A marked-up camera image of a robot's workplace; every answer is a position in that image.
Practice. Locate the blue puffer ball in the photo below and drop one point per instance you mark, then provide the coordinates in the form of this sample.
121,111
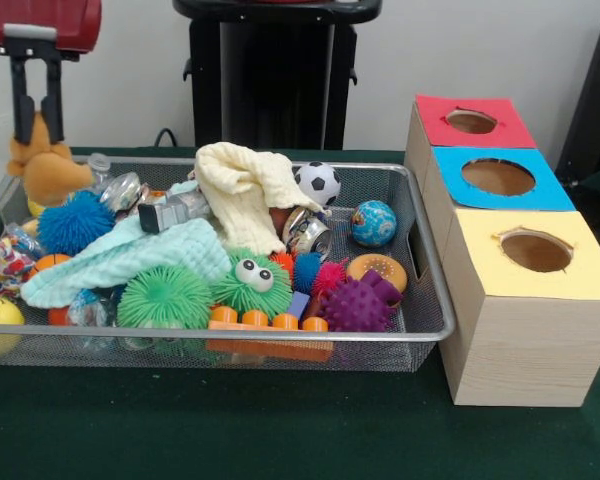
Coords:
75,222

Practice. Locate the green puffer ball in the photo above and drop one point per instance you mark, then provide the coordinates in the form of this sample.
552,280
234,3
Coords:
165,297

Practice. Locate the mint green muslin cloth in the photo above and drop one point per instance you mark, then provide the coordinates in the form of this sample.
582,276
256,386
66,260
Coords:
145,255

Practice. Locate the orange-brown plush bear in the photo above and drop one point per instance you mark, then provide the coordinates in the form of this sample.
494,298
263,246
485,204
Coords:
50,175

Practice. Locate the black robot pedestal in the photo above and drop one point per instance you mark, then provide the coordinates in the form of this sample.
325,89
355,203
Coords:
275,75

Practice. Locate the black and white soccer ball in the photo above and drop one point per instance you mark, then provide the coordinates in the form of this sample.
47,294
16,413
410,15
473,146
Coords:
317,183

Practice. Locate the green fuzzy ball with eyes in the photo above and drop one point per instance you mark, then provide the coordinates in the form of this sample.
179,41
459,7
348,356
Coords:
240,300

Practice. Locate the purple spiky ball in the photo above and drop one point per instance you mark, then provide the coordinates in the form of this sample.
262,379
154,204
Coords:
352,305

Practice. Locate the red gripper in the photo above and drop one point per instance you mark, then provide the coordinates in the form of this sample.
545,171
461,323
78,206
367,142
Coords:
40,15

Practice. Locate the orange building block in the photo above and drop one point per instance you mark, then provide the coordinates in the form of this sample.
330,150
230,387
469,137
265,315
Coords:
252,318

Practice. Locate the wooden box with three holes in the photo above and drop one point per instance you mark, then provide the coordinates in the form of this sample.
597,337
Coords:
530,350

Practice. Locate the silver mesh bin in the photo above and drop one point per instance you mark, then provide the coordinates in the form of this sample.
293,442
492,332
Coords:
280,336

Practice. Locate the blue globe ball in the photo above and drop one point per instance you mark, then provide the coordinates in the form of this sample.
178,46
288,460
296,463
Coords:
374,224

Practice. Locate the dark green tablecloth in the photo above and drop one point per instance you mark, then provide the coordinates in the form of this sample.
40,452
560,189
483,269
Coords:
280,425

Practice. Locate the grey plastic toy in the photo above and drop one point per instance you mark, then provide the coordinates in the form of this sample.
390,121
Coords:
180,210

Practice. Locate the cream muslin cloth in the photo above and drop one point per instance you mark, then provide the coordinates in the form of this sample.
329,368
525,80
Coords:
240,190

